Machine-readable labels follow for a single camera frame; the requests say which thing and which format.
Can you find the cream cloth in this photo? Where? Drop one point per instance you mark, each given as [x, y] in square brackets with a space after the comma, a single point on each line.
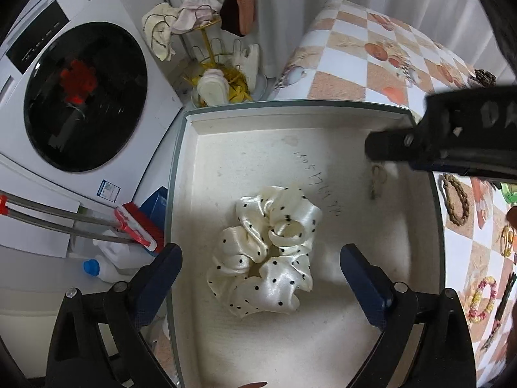
[159, 28]

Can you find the dark scrunchie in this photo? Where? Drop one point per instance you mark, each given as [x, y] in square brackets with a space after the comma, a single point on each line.
[484, 77]

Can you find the long dark hair clip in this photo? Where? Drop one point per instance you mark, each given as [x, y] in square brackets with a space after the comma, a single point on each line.
[501, 311]

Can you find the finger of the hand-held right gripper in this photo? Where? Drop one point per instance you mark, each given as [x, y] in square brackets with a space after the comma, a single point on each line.
[389, 145]

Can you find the checkered tablecloth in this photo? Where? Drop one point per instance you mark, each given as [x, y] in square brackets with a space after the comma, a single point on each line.
[347, 48]

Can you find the blue box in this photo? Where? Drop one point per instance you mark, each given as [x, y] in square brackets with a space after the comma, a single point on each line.
[155, 206]

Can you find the white bottle blue cap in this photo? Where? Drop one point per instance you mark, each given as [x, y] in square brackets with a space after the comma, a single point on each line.
[107, 268]

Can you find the brown slipper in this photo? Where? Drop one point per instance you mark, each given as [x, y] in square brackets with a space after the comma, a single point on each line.
[240, 4]

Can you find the pink cloth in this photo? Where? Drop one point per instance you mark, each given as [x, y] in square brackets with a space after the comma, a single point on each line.
[190, 14]

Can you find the white plastic jug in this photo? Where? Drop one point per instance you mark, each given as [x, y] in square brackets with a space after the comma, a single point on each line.
[117, 246]

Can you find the red broom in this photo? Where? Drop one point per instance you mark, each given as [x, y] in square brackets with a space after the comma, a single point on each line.
[133, 226]

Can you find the green hair clip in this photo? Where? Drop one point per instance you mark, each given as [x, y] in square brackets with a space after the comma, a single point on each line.
[509, 192]

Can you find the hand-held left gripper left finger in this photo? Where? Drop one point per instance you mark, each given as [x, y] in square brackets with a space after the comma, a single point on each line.
[163, 268]

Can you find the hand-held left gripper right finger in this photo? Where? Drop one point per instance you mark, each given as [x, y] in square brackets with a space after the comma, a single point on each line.
[359, 275]

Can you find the white jewelry box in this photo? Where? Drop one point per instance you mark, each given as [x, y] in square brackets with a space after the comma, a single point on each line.
[226, 161]

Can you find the cream polka dot scrunchie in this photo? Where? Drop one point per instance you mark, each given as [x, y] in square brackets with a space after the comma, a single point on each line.
[250, 262]

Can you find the white slipper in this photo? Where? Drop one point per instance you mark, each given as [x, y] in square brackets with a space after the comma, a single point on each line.
[212, 89]

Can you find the white washing machine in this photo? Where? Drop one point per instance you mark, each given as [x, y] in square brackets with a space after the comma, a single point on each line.
[85, 97]

